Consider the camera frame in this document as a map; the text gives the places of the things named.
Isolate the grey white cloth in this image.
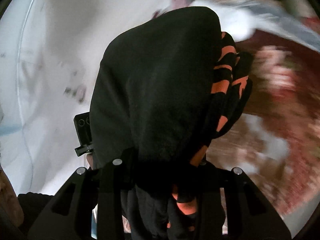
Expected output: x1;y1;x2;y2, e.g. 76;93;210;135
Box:
168;0;319;51

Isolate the brown floral blanket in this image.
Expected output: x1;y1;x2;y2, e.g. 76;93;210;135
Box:
152;28;320;215

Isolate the person's left hand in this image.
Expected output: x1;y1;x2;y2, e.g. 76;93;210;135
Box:
1;167;24;227

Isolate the black garment with orange print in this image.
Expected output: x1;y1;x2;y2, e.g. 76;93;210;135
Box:
89;7;252;239

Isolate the black phone on mount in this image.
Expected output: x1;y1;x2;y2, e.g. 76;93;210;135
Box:
73;112;93;157

